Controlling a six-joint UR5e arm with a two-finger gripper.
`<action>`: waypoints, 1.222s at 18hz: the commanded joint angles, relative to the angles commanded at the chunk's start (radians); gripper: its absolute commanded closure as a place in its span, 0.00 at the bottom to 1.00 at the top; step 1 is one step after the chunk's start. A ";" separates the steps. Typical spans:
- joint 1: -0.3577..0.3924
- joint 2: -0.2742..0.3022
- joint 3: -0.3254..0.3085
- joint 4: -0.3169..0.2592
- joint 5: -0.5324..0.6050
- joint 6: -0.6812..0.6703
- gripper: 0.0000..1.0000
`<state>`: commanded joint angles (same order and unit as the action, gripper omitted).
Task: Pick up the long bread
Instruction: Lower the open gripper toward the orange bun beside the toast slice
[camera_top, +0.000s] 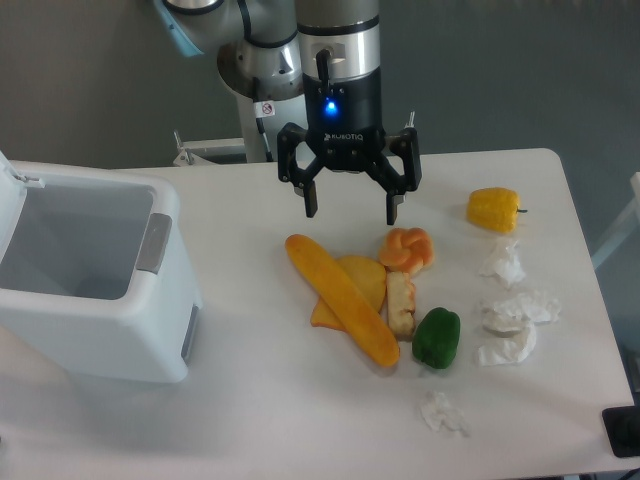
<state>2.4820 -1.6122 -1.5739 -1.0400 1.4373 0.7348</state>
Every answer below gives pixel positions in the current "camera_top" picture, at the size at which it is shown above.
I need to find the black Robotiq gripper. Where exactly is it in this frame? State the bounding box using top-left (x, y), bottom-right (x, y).
top-left (276, 67), bottom-right (423, 226)

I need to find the long orange baguette bread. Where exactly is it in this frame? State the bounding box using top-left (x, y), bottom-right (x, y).
top-left (285, 234), bottom-right (400, 367)

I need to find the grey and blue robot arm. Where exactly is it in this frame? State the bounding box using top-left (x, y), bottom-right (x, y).
top-left (155, 1), bottom-right (422, 223)

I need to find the orange knotted bread roll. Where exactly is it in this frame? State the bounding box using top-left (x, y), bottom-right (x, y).
top-left (378, 228), bottom-right (435, 276)

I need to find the flat yellow bread slice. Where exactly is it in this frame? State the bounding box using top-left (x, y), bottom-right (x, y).
top-left (310, 255), bottom-right (386, 332)

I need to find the rectangular toasted bread piece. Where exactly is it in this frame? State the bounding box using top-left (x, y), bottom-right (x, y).
top-left (386, 272), bottom-right (416, 340)

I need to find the yellow bell pepper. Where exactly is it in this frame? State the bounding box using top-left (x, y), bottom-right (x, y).
top-left (466, 187), bottom-right (527, 234)

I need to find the crumpled white tissue upper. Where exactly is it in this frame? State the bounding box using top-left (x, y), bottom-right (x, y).
top-left (479, 238), bottom-right (526, 290)

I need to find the green bell pepper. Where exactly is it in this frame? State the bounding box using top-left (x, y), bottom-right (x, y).
top-left (412, 307), bottom-right (461, 370)

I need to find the crumpled white tissue middle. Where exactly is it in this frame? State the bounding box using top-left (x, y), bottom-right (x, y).
top-left (480, 290), bottom-right (562, 336)

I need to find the crumpled white tissue lower right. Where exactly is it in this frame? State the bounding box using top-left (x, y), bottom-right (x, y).
top-left (477, 325), bottom-right (537, 367)

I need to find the small crumpled white tissue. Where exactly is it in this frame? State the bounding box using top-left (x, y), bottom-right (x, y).
top-left (419, 391), bottom-right (470, 436)

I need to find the white open trash bin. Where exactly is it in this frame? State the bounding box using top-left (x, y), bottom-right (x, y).
top-left (1, 160), bottom-right (203, 383)

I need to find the black device at edge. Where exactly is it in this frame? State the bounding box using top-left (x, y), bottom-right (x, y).
top-left (602, 406), bottom-right (639, 458)

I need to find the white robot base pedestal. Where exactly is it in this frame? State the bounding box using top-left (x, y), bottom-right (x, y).
top-left (215, 37), bottom-right (321, 163)

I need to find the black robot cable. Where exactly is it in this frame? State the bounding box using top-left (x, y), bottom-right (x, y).
top-left (251, 77), bottom-right (275, 163)

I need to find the white metal base frame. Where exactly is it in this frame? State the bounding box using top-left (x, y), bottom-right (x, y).
top-left (173, 130), bottom-right (247, 167)

